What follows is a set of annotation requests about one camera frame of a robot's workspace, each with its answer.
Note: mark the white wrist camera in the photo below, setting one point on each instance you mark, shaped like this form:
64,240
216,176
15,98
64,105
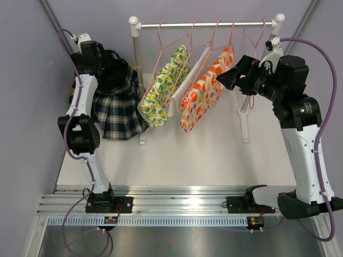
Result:
81,38
274,52

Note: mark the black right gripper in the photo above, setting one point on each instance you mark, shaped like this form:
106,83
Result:
245,83

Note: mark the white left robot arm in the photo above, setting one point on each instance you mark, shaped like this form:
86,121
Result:
81,131

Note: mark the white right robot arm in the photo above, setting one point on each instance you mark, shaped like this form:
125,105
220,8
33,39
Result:
300,120

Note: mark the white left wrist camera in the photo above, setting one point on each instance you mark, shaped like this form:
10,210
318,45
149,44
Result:
81,38

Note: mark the lemon print skirt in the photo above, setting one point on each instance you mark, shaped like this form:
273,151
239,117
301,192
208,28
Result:
153,106

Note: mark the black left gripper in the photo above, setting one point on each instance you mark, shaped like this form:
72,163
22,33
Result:
102,59

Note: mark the orange floral skirt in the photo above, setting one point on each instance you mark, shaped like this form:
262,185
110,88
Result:
206,91

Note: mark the navy white plaid skirt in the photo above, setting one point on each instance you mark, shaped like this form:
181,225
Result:
115,101

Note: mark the white metal clothes rack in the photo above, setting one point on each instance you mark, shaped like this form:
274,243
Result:
136,26

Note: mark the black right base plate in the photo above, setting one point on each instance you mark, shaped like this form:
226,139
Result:
237,205

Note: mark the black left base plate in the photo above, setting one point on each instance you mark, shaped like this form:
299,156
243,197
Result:
107,202

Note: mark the white slotted cable duct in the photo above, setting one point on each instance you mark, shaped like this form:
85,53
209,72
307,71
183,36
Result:
155,221

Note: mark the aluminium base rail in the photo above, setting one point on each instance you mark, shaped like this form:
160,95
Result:
150,200

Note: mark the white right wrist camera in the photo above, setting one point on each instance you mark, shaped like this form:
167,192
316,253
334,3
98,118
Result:
274,52

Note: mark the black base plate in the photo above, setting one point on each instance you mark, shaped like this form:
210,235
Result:
237,205
107,202

